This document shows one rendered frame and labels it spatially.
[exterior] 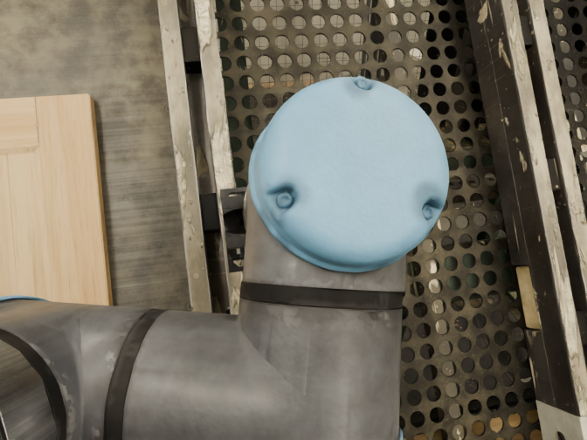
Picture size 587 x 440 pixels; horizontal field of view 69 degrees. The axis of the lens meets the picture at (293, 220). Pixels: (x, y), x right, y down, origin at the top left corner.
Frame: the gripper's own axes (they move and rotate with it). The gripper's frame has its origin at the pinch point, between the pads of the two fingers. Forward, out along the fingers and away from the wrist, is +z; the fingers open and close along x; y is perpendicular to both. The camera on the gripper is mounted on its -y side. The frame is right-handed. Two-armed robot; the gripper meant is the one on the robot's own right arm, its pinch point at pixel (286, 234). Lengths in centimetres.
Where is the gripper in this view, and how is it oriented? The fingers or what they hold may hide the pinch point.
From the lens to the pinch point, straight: 50.3
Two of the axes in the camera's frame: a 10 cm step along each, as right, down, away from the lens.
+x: 1.3, 9.9, -0.9
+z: -1.5, 1.1, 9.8
